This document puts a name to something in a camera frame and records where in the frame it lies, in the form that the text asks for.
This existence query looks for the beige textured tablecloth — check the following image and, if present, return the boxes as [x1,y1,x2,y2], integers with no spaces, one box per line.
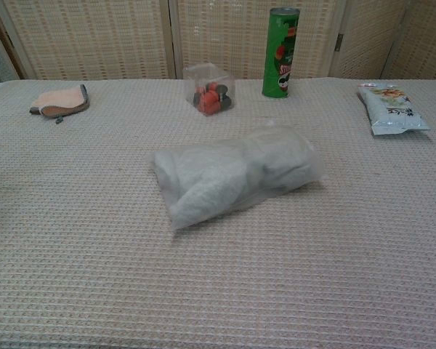
[0,76,436,349]

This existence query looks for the woven rattan screen panel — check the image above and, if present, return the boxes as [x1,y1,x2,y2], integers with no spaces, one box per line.
[0,0,172,80]
[328,0,410,79]
[169,0,341,80]
[381,0,436,80]

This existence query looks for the white blue snack packet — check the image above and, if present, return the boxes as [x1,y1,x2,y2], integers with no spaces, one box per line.
[356,81,431,137]

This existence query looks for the green chips can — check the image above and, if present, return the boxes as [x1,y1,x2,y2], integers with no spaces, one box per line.
[262,7,301,100]

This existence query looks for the pink cloth with grey trim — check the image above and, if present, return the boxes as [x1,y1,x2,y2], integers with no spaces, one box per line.
[29,84,91,125]

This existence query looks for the clear plastic bag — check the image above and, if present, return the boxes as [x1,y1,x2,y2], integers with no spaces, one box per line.
[151,121,326,230]

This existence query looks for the orange and black caps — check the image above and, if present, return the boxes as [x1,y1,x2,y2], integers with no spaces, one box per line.
[192,82,233,114]

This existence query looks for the clear plastic box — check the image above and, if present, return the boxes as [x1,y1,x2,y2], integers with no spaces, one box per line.
[182,62,237,117]

